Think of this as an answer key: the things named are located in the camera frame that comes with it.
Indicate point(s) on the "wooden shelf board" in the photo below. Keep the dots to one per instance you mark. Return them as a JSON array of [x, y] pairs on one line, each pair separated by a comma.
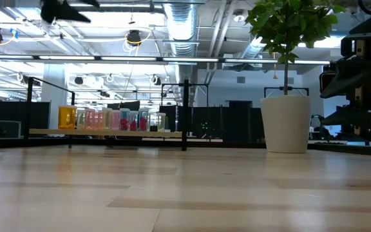
[[108, 133]]

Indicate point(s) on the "silver ceiling air duct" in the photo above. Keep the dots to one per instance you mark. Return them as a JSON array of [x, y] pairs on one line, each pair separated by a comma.
[[180, 25]]

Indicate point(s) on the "black background robot arm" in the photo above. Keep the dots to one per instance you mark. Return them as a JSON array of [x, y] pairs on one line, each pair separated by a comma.
[[317, 129]]

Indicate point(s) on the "long ceiling light strip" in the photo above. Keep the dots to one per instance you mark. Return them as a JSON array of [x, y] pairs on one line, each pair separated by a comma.
[[188, 59]]

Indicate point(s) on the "black ceiling spotlight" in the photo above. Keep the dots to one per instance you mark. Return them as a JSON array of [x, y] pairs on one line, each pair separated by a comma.
[[78, 80], [157, 80]]

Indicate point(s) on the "black partition panel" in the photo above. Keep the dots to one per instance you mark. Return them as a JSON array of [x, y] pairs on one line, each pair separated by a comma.
[[11, 111]]

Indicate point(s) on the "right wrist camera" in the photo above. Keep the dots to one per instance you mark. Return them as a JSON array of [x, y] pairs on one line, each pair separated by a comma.
[[326, 80]]

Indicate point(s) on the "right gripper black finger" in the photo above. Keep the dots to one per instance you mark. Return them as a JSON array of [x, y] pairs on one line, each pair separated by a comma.
[[343, 118], [346, 80]]

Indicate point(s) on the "grey office chair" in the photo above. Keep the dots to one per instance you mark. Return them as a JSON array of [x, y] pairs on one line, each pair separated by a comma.
[[8, 129]]

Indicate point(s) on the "green leafy potted tree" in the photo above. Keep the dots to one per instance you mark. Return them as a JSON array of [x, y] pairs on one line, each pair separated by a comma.
[[285, 22]]

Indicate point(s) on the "black computer monitor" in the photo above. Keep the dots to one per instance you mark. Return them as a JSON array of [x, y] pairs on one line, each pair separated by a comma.
[[127, 105]]

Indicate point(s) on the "small green pill bottle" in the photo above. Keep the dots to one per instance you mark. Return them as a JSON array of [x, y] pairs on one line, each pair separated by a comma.
[[81, 120], [161, 123]]

